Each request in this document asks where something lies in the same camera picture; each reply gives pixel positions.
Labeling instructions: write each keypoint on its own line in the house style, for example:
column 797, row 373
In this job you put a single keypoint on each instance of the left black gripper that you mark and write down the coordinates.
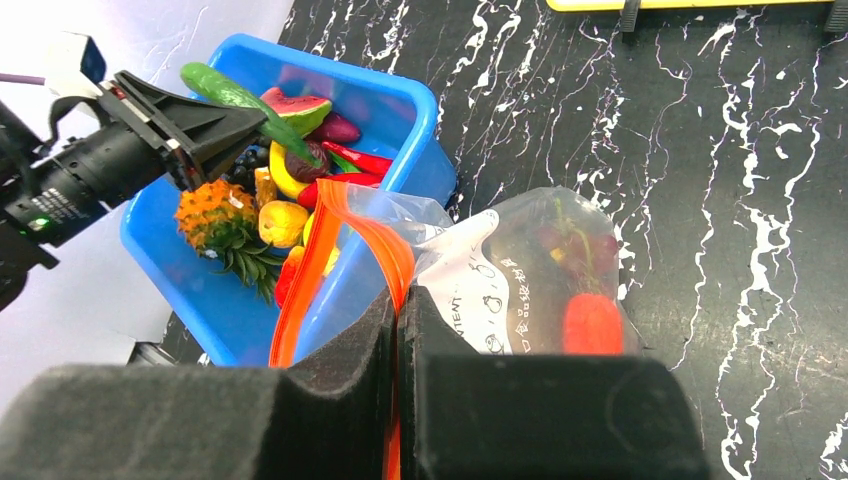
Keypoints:
column 153, row 133

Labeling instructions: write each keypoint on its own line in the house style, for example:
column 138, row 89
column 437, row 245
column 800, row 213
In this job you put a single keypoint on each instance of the clear orange zip bag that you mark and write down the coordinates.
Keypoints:
column 491, row 280

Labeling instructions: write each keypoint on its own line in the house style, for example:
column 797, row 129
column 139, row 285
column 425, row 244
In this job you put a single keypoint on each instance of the small whiteboard yellow frame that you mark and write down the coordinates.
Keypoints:
column 573, row 6

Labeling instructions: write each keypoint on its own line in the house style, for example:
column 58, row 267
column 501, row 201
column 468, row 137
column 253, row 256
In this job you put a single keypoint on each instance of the yellow toy lemon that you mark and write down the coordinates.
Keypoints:
column 281, row 223

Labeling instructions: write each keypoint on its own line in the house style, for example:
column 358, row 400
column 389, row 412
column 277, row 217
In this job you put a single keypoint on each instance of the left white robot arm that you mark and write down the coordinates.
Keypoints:
column 26, row 231

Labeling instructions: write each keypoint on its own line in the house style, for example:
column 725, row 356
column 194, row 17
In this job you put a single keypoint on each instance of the dark toy grapes bunch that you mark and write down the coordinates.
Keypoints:
column 243, row 170

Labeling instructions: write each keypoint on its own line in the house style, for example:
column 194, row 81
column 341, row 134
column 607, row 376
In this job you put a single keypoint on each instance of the orange toy carrot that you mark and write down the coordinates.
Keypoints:
column 592, row 325

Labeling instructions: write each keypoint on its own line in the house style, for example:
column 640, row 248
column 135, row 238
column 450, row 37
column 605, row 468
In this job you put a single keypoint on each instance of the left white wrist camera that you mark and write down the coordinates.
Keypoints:
column 75, row 65

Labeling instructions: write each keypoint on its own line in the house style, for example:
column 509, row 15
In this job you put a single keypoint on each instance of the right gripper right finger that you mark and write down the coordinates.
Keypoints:
column 466, row 415

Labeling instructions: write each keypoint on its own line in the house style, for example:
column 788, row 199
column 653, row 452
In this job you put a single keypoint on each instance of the purple toy grapes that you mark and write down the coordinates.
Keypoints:
column 582, row 247

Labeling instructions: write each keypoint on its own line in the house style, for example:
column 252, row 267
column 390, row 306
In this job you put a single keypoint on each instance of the orange bumpy toy fruit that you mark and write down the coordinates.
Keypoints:
column 219, row 220

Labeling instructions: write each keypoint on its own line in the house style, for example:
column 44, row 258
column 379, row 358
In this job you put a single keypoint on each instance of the red toy chili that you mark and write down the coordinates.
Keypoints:
column 371, row 169

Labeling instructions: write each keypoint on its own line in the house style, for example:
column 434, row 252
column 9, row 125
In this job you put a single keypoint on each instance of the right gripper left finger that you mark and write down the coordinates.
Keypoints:
column 323, row 418

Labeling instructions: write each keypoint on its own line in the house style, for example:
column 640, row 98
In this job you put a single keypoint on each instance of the dark purple toy fruit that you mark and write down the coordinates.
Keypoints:
column 334, row 128

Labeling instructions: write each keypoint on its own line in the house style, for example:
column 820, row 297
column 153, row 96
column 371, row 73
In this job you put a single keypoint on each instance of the green toy cucumber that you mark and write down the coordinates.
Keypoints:
column 221, row 90

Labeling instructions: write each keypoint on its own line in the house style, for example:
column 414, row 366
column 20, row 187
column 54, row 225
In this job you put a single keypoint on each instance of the toy watermelon slice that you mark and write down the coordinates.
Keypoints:
column 303, row 113

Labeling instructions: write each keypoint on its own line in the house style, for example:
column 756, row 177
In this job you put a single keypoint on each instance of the blue plastic bin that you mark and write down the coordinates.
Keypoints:
column 397, row 118

